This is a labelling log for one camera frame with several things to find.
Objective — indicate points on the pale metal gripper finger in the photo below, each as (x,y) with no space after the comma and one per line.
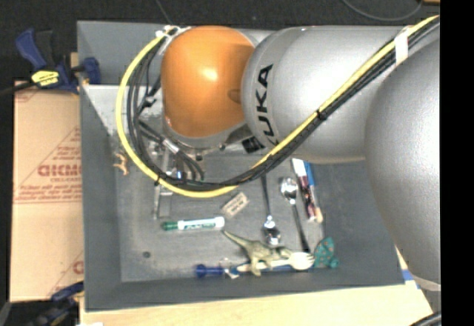
(157,204)
(167,202)

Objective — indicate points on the green and white marker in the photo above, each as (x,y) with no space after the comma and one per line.
(196,223)

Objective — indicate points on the small tan toy animal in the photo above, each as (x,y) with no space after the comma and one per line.
(121,163)

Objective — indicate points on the grey metal bin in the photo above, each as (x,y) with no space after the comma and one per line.
(207,254)

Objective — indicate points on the blue plastic tool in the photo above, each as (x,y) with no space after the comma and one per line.
(206,270)

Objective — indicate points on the green toy dinosaur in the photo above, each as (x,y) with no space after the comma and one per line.
(263,252)

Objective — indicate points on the brown cardboard board, red print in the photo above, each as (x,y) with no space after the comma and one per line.
(44,176)

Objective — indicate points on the blue white and red packet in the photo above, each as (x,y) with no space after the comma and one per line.
(306,191)

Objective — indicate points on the cream plastic spork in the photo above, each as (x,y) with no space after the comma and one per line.
(301,261)

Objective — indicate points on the teal spotted toy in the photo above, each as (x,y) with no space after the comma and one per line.
(325,252)

